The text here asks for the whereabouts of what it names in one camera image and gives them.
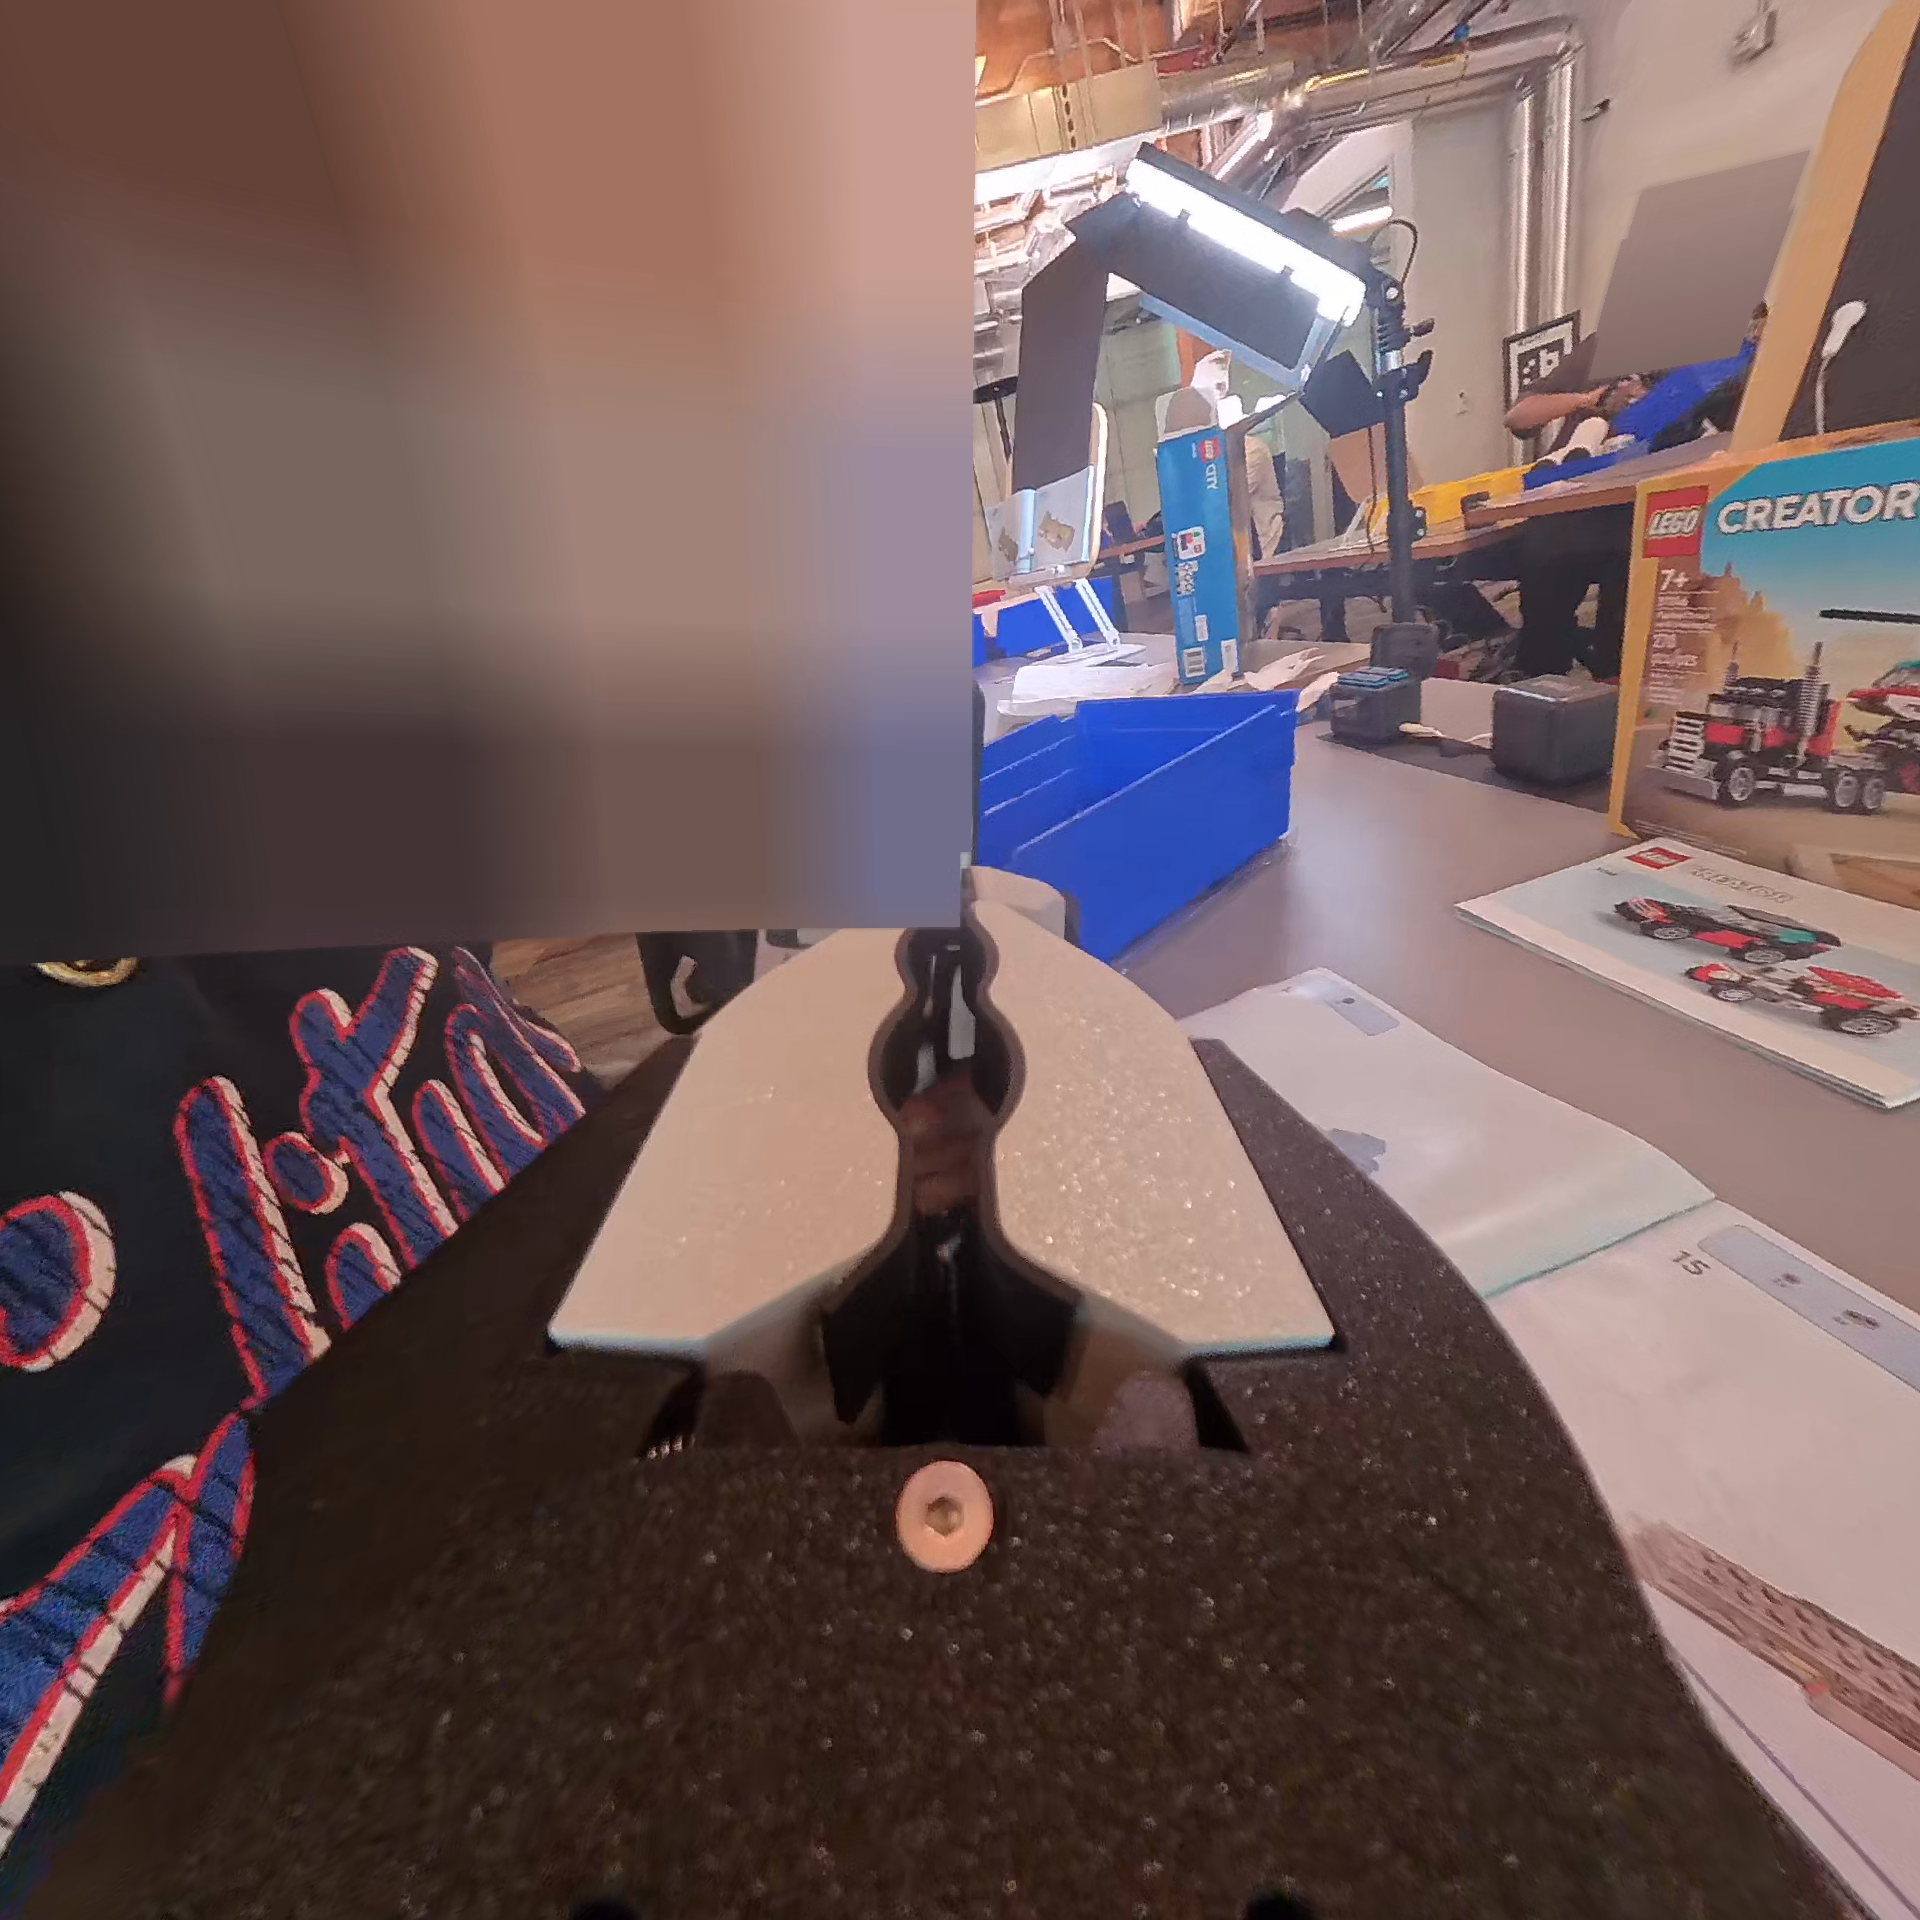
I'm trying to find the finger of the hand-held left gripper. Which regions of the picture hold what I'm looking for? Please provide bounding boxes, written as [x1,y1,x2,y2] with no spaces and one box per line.
[966,875,1083,960]

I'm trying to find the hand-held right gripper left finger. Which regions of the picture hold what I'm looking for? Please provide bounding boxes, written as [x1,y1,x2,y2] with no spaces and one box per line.
[547,925,940,1445]

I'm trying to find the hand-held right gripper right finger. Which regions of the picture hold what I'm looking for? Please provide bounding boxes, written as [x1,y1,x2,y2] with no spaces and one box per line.
[956,897,1337,1445]

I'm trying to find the small grey lego piece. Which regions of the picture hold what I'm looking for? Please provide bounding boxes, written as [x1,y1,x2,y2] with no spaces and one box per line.
[921,932,972,1097]

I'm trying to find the lego instruction booklet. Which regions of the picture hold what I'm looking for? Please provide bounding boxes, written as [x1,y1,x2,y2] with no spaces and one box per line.
[1455,840,1920,1112]
[1178,966,1920,1920]

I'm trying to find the blue plastic bin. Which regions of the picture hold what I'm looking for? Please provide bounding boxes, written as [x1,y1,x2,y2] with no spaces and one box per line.
[976,682,1299,965]

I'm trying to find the tall blue lego box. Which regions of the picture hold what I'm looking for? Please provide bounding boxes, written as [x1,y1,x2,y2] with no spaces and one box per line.
[1153,425,1249,688]

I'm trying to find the closed lego instruction booklet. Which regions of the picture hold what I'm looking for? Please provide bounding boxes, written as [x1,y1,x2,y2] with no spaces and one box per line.
[1455,840,1920,1112]

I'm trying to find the yellow lego truck box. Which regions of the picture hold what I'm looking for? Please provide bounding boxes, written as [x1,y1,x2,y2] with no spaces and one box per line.
[1609,435,1920,905]

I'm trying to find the flattened white cardboard pieces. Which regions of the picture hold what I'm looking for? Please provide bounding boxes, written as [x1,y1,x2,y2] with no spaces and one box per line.
[1008,641,1328,720]

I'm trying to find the white booklet stand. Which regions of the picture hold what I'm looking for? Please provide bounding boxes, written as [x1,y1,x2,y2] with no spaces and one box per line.
[981,404,1190,671]

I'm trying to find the long wooden table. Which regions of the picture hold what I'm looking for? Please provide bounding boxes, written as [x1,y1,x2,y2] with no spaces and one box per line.
[1247,463,1639,603]

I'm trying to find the person's black printed shirt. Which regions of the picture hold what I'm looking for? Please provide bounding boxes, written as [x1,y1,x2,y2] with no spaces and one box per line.
[0,944,601,1861]

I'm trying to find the black light stand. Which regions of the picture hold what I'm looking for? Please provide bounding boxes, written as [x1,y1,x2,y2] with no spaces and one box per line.
[1357,216,1446,693]

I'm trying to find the black battery box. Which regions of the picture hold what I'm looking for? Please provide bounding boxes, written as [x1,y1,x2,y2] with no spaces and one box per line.
[1490,675,1623,788]

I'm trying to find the studio light panel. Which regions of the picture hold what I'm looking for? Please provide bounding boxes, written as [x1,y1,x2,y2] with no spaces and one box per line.
[1013,141,1389,503]

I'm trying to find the black and white marker tag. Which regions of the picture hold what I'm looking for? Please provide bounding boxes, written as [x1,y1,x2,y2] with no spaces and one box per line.
[1503,309,1586,411]

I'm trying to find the leaning cardboard panel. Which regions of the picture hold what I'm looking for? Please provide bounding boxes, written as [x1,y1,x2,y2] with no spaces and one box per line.
[1727,0,1920,446]

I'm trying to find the silver air duct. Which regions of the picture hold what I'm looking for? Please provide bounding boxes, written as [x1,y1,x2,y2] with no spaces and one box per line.
[1503,41,1586,362]

